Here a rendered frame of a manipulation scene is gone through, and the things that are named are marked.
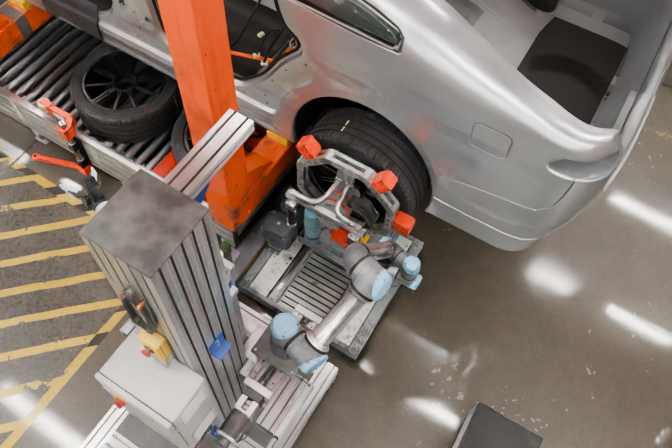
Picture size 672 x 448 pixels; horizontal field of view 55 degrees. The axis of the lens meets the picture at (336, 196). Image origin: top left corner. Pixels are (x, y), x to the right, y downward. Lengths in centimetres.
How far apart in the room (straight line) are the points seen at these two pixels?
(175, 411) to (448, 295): 203
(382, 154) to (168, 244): 145
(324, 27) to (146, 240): 135
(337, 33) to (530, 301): 210
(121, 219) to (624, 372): 306
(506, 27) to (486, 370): 194
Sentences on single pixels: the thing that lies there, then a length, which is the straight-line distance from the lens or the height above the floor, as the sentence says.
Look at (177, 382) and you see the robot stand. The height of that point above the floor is 123.
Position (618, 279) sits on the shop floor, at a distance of 436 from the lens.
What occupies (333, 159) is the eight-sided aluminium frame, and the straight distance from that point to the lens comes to 300.
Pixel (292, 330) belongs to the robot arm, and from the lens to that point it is 269.
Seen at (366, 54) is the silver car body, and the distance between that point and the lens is 273.
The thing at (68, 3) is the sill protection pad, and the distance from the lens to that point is 416.
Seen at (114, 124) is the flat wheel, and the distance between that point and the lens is 409.
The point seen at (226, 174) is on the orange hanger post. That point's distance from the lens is 304.
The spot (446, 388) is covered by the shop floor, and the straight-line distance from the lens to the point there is 378.
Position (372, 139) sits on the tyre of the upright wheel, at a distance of 301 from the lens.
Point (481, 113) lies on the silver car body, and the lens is 264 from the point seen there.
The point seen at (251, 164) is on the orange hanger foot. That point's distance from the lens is 340.
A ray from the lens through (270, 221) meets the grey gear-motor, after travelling 365.
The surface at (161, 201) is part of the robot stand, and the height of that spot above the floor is 203.
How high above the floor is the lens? 357
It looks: 58 degrees down
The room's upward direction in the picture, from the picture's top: 4 degrees clockwise
